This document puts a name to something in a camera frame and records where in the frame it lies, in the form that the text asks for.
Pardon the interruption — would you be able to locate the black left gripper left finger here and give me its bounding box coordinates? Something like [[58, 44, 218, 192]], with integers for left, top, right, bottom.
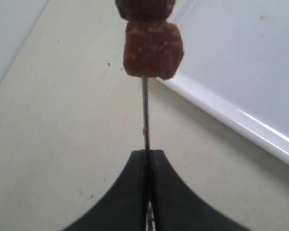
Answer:
[[64, 150, 148, 231]]

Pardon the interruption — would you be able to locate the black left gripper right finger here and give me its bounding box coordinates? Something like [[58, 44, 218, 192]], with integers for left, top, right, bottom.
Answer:
[[149, 150, 248, 231]]

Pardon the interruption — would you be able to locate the thin metal skewer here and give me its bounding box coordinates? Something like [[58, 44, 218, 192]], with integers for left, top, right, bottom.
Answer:
[[142, 75, 154, 231]]

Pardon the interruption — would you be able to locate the red meat chunk bottom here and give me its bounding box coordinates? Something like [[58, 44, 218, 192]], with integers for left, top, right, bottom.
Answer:
[[123, 21, 184, 80]]

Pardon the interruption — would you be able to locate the red meat chunk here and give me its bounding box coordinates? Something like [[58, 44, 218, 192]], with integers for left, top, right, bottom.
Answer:
[[123, 21, 184, 80], [115, 0, 176, 22]]

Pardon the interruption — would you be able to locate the white rectangular plastic tray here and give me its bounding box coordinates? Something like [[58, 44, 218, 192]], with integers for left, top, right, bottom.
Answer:
[[164, 0, 289, 165]]

